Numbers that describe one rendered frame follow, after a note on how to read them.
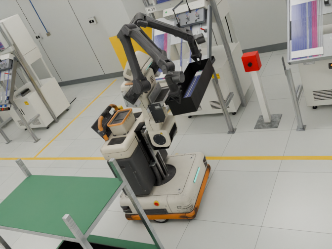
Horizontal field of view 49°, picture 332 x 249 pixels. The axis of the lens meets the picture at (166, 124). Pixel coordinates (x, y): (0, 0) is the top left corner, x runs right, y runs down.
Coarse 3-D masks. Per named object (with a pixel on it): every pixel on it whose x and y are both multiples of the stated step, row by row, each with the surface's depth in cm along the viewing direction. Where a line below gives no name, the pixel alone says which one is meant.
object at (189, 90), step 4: (196, 72) 275; (200, 72) 272; (196, 76) 269; (192, 80) 265; (196, 80) 262; (192, 84) 259; (188, 88) 256; (192, 88) 253; (188, 92) 250; (184, 96) 247; (188, 96) 245
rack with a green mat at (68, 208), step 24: (24, 168) 254; (120, 168) 207; (24, 192) 241; (48, 192) 229; (72, 192) 219; (96, 192) 209; (0, 216) 226; (24, 216) 216; (48, 216) 207; (72, 216) 198; (96, 216) 190; (144, 216) 224; (0, 240) 237; (72, 240) 184; (96, 240) 267; (120, 240) 258
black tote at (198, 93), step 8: (192, 64) 278; (208, 64) 267; (184, 72) 267; (192, 72) 281; (208, 72) 264; (200, 80) 246; (208, 80) 261; (184, 88) 262; (200, 88) 244; (192, 96) 229; (200, 96) 241; (168, 104) 236; (176, 104) 234; (184, 104) 232; (192, 104) 230; (176, 112) 237; (184, 112) 235
